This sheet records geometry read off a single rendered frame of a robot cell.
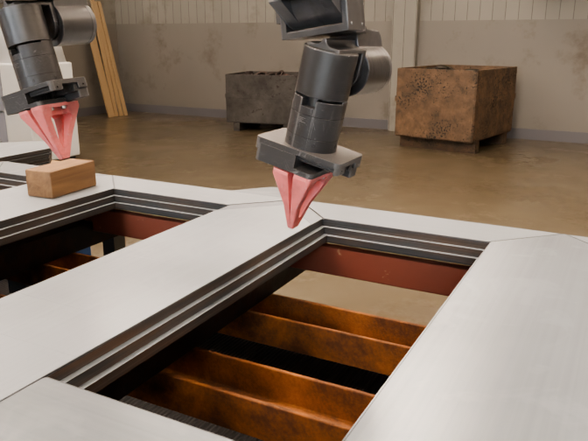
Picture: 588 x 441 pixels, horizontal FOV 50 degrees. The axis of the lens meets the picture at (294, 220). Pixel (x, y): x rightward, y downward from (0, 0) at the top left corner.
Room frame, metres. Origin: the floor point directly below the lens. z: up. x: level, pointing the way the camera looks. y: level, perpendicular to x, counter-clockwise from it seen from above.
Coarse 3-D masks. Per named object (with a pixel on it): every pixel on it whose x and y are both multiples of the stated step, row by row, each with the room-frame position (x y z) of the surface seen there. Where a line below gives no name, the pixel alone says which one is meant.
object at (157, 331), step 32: (128, 192) 1.18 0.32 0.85; (0, 224) 0.97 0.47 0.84; (32, 224) 1.01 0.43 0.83; (64, 224) 1.06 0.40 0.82; (320, 224) 0.98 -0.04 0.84; (352, 224) 0.96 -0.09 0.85; (256, 256) 0.80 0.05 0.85; (288, 256) 0.87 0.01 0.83; (416, 256) 0.90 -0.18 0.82; (448, 256) 0.87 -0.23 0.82; (224, 288) 0.72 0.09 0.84; (160, 320) 0.63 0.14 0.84; (192, 320) 0.65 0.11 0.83; (96, 352) 0.54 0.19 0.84; (128, 352) 0.57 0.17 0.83; (96, 384) 0.52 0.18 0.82; (384, 384) 0.52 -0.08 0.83
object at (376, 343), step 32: (64, 256) 1.19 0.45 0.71; (96, 256) 1.15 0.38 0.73; (256, 320) 0.89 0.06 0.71; (288, 320) 0.87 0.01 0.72; (320, 320) 0.92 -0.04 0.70; (352, 320) 0.90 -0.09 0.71; (384, 320) 0.87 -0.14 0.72; (320, 352) 0.84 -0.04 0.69; (352, 352) 0.82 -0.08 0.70; (384, 352) 0.80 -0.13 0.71
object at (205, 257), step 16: (144, 240) 0.87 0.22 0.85; (160, 240) 0.87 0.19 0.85; (144, 256) 0.80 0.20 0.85; (160, 256) 0.80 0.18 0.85; (176, 256) 0.80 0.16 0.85; (192, 256) 0.80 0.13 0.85; (208, 256) 0.80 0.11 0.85; (224, 256) 0.80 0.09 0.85; (240, 256) 0.80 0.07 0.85; (224, 272) 0.74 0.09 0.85
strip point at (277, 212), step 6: (216, 210) 1.03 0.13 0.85; (222, 210) 1.03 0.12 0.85; (228, 210) 1.03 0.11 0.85; (234, 210) 1.03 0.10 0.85; (240, 210) 1.03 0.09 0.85; (246, 210) 1.03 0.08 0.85; (252, 210) 1.03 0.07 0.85; (258, 210) 1.03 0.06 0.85; (264, 210) 1.03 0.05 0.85; (270, 210) 1.03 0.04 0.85; (276, 210) 1.03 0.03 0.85; (282, 210) 1.03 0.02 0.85; (258, 216) 0.99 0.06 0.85; (264, 216) 0.99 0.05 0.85; (270, 216) 0.99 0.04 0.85; (276, 216) 0.99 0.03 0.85; (282, 216) 0.99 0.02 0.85; (300, 222) 0.96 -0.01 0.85; (306, 222) 0.96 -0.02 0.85
